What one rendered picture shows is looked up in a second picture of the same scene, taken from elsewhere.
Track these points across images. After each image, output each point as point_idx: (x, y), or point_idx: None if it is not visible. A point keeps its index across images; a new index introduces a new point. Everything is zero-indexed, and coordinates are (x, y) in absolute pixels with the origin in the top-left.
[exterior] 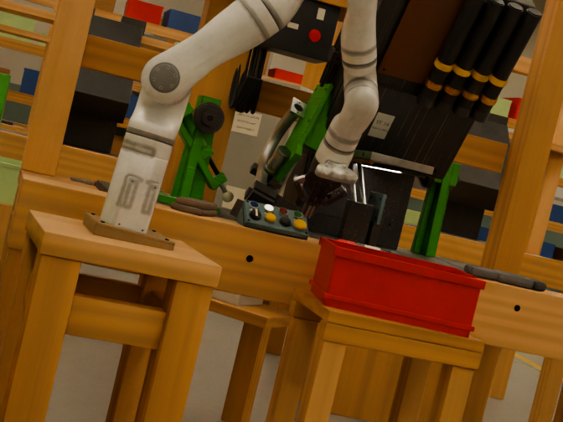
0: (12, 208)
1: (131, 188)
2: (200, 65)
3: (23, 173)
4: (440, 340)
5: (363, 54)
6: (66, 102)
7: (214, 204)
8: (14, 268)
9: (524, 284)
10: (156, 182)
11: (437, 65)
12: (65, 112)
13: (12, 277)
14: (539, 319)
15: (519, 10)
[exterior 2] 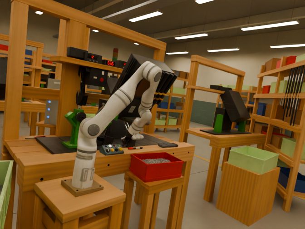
0: (2, 152)
1: (86, 173)
2: (106, 122)
3: (9, 145)
4: (175, 181)
5: (150, 103)
6: (18, 112)
7: None
8: (26, 198)
9: (173, 146)
10: (93, 167)
11: None
12: (18, 116)
13: (26, 201)
14: (177, 154)
15: (173, 75)
